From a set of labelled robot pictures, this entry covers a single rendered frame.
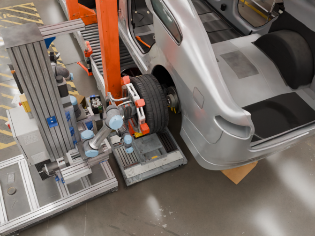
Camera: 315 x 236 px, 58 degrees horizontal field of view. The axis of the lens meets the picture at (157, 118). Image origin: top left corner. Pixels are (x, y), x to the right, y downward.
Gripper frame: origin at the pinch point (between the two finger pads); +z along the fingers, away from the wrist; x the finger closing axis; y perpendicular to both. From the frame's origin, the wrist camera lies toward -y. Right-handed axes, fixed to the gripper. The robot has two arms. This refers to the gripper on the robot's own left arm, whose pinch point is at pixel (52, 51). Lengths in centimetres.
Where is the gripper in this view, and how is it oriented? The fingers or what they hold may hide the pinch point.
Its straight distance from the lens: 340.5
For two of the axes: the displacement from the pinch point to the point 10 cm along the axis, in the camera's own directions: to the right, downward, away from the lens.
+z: -2.4, -7.5, 6.2
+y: -1.9, 6.6, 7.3
